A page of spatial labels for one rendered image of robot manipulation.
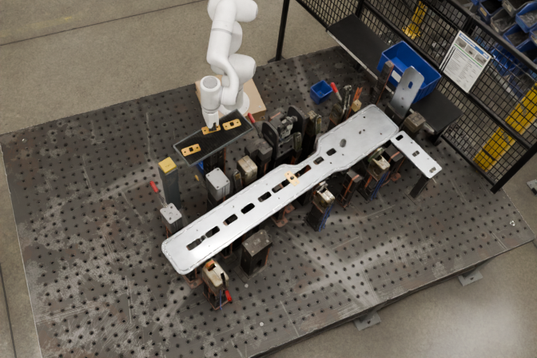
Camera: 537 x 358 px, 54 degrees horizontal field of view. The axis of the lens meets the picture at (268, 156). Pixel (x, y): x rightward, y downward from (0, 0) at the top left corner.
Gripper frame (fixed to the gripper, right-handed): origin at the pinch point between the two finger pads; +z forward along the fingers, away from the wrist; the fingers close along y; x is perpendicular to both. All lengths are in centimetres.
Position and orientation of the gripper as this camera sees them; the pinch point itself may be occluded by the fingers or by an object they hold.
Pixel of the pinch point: (211, 125)
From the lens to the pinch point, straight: 246.8
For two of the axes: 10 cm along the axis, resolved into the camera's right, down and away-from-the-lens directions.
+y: 3.8, 8.1, -4.4
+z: -0.8, 5.1, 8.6
